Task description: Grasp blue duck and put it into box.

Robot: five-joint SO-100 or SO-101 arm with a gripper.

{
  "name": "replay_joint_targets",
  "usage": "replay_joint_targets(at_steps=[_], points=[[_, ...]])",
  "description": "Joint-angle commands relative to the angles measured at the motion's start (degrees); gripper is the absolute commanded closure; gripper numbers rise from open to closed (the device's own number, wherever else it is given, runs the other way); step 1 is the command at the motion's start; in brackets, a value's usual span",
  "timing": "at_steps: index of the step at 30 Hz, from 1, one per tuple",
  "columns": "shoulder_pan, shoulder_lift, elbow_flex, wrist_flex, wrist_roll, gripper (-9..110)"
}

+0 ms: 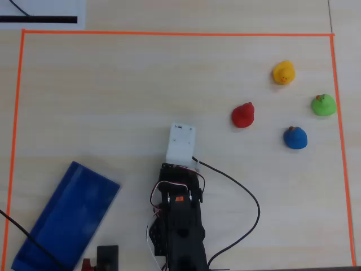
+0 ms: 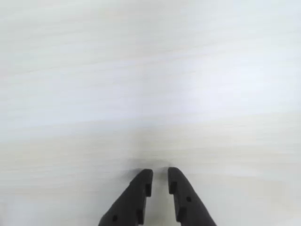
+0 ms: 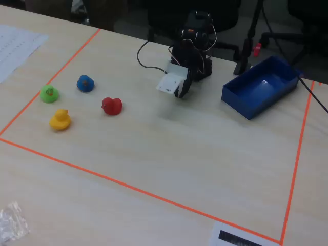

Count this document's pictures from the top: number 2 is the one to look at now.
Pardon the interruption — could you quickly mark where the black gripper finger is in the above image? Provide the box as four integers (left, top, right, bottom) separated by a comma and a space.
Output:
97, 169, 154, 226
167, 167, 217, 226

